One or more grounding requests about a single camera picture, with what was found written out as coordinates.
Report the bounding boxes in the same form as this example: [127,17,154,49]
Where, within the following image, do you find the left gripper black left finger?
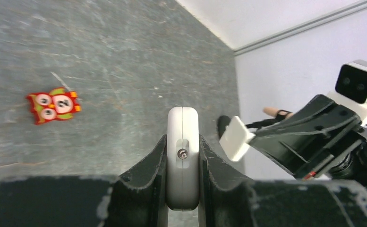
[118,135,168,227]

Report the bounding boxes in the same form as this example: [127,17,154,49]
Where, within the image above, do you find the red battery pack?
[26,87,82,125]

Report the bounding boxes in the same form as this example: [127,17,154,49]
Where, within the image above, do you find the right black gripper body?
[296,126,367,180]

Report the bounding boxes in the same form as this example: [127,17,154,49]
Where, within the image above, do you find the black stand with pink disc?
[216,107,293,139]

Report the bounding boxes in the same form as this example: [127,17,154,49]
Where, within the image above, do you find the white battery cover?
[219,116,256,162]

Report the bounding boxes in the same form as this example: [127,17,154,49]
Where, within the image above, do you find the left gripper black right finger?
[199,135,254,227]

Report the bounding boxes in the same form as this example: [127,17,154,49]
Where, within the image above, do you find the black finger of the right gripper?
[250,95,360,178]

